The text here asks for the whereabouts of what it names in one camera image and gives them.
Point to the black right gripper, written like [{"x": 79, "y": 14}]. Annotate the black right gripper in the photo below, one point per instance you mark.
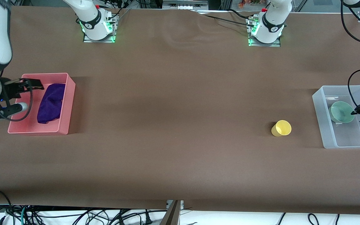
[{"x": 10, "y": 89}]

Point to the green bowl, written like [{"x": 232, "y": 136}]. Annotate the green bowl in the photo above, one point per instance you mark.
[{"x": 341, "y": 112}]

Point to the purple cloth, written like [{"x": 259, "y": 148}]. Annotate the purple cloth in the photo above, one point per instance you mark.
[{"x": 51, "y": 103}]

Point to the yellow cup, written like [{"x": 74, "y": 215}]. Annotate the yellow cup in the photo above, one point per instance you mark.
[{"x": 281, "y": 128}]

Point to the translucent plastic bin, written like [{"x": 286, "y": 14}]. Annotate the translucent plastic bin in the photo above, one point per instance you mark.
[{"x": 339, "y": 137}]

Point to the pink plastic bin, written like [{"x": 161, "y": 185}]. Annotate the pink plastic bin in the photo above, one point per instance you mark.
[{"x": 64, "y": 103}]

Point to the brown table cover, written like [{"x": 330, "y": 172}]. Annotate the brown table cover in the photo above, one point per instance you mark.
[{"x": 180, "y": 93}]

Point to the orange background item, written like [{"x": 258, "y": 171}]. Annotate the orange background item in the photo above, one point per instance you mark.
[{"x": 248, "y": 2}]

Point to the silver power strip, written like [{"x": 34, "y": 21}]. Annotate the silver power strip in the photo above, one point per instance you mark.
[{"x": 184, "y": 4}]

